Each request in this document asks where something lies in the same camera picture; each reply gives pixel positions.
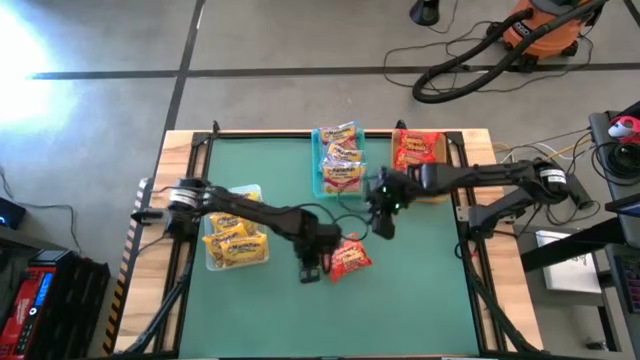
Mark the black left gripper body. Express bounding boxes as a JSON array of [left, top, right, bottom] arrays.
[[299, 224, 344, 269]]

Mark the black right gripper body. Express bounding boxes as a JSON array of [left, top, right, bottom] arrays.
[[367, 169, 419, 214]]

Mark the orange spicy Maruchan noodle pack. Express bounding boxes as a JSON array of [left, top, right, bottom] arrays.
[[393, 148, 436, 172], [397, 129, 442, 154], [328, 238, 374, 285]]

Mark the blue-edged Maruchan noodle pack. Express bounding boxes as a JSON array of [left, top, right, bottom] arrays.
[[318, 121, 359, 147], [325, 143, 365, 164], [321, 160, 367, 195]]

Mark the yellow creamy chicken noodle pack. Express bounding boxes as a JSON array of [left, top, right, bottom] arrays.
[[208, 191, 261, 236], [201, 223, 250, 270], [219, 232, 270, 267]]

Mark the clear plastic bin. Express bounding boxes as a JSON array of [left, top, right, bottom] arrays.
[[202, 183, 271, 273]]

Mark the orange plastic bin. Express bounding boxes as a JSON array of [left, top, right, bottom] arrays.
[[390, 128, 450, 204]]

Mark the teal plastic bin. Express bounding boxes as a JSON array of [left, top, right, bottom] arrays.
[[310, 127, 369, 200]]

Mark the white board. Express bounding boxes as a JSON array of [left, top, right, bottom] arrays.
[[534, 229, 604, 295]]

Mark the black stand base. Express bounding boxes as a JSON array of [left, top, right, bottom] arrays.
[[408, 0, 441, 27]]

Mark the grey desk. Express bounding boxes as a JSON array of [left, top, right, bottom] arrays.
[[588, 102, 640, 206]]

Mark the black equipment case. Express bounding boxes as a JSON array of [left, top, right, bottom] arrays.
[[27, 248, 112, 360]]

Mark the red and white object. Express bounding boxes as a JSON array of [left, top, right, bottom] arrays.
[[607, 115, 640, 145]]

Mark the dark keyboard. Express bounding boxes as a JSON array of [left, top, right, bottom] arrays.
[[613, 252, 640, 314]]

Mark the red equipment case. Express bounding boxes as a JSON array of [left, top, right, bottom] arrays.
[[0, 264, 57, 360]]

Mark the black electronic device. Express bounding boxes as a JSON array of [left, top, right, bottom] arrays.
[[0, 196, 27, 230]]

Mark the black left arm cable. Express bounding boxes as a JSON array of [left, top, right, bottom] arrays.
[[297, 201, 372, 242]]

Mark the orange shop vacuum with hose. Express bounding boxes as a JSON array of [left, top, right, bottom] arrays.
[[411, 0, 609, 105]]

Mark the black aluminium table frame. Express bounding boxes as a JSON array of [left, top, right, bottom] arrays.
[[107, 118, 549, 360]]

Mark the black cable coil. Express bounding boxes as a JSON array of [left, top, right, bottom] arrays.
[[592, 141, 640, 187]]

